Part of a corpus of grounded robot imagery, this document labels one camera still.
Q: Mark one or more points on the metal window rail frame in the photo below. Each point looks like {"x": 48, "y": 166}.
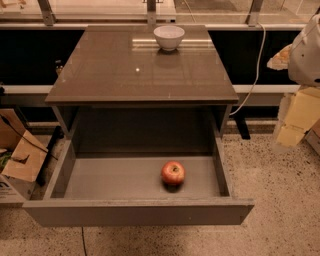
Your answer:
{"x": 214, "y": 14}

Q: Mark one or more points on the open grey top drawer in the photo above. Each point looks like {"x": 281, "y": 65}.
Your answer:
{"x": 91, "y": 191}

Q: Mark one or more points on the red apple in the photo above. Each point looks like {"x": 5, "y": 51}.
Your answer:
{"x": 173, "y": 173}

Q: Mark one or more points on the white ceramic bowl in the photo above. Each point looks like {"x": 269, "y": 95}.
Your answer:
{"x": 169, "y": 37}

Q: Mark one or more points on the brown cardboard box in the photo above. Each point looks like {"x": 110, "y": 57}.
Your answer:
{"x": 22, "y": 156}

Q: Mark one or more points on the grey cabinet with counter top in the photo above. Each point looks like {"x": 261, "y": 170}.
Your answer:
{"x": 120, "y": 92}

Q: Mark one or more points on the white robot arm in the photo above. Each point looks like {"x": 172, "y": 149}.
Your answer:
{"x": 304, "y": 59}

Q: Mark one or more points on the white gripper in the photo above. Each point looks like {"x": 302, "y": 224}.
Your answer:
{"x": 306, "y": 61}

